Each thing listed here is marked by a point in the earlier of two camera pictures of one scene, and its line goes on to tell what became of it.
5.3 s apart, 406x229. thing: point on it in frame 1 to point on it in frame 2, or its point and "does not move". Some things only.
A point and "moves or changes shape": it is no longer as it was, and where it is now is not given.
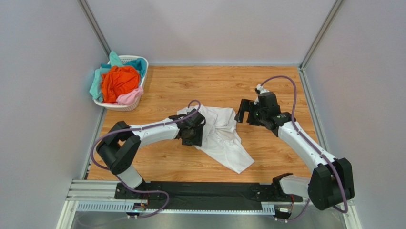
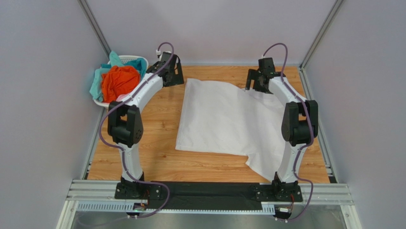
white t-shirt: x=221 y=137 moves or changes shape
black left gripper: x=198 y=140 to x=178 y=78
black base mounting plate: x=209 y=195 does not move
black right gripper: x=251 y=112 to x=253 y=80
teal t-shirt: x=96 y=87 does not move
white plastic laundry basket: x=116 y=107 does not move
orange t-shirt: x=117 y=79 does not move
